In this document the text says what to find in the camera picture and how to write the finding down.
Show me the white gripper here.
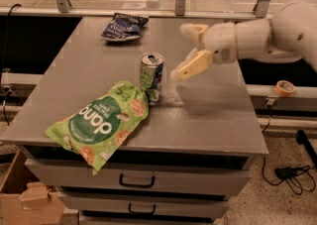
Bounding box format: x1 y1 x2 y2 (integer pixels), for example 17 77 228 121
170 22 237 81

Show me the redbull can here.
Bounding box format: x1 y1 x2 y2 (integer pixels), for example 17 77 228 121
140 53 163 105

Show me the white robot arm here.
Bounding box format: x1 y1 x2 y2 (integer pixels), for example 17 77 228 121
170 1 317 81

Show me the blue chip bag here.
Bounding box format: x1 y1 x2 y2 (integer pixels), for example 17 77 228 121
101 13 149 42

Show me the green rice chip bag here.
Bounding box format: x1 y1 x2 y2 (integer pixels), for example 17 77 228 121
46 81 149 175

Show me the orange tape roll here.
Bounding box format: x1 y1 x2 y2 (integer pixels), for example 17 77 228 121
274 80 296 97

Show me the grey drawer cabinet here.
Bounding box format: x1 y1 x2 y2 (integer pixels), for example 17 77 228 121
3 17 267 225

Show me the cardboard box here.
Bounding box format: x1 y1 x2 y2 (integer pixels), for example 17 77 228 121
0 152 64 225

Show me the top drawer black handle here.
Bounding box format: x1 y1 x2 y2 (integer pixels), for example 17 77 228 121
119 173 156 188

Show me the drawer black handle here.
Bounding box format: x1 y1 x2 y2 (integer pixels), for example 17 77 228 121
119 173 156 188
128 203 157 215

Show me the black power adapter with cable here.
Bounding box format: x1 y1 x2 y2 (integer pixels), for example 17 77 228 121
261 159 317 195

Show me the black cable on left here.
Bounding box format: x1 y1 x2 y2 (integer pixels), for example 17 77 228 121
0 3 24 127

